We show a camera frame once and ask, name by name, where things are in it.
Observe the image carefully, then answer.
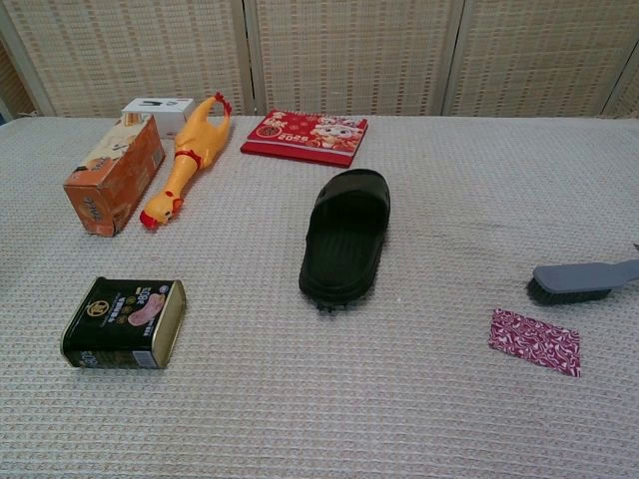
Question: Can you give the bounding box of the black rubber slipper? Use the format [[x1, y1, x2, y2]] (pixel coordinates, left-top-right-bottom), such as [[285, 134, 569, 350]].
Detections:
[[298, 168, 391, 315]]

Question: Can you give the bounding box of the grey cleaning brush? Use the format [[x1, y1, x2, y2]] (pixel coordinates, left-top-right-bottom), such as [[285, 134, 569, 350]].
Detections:
[[525, 257, 639, 307]]

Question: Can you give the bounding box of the red 2025 calendar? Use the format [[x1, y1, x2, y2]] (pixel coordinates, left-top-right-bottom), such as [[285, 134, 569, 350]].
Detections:
[[240, 110, 369, 169]]

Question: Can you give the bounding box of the yellow rubber chicken toy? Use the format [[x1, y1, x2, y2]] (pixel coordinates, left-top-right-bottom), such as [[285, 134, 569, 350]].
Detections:
[[139, 91, 235, 232]]

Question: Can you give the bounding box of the beige waffle tablecloth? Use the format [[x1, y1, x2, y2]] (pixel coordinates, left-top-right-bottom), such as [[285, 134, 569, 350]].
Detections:
[[0, 115, 639, 479]]

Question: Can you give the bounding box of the woven folding screen panel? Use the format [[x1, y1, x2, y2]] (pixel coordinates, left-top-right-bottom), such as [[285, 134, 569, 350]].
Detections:
[[441, 0, 639, 119], [0, 29, 39, 124], [612, 74, 639, 120], [244, 0, 468, 117], [0, 0, 257, 119]]

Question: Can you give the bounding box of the small white cardboard box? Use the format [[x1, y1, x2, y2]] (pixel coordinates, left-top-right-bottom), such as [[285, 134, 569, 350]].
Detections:
[[121, 97, 197, 140]]

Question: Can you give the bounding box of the orange tissue box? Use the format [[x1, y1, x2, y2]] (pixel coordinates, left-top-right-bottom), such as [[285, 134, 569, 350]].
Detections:
[[62, 112, 167, 237]]

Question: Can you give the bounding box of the black luncheon meat can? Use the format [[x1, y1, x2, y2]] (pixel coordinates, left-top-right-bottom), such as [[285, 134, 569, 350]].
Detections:
[[60, 276, 188, 371]]

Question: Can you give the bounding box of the red white patterned packet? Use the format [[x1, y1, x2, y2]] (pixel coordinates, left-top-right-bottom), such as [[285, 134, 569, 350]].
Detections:
[[487, 307, 583, 379]]

